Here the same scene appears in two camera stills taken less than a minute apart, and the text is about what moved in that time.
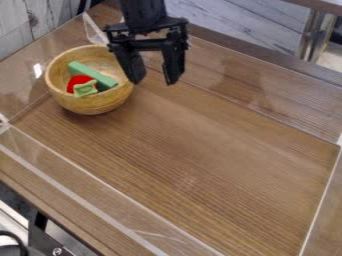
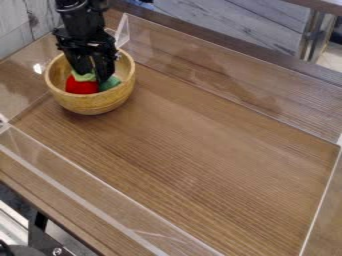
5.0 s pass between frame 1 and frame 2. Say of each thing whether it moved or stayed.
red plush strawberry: moved
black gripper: moved
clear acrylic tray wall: stayed
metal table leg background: stayed
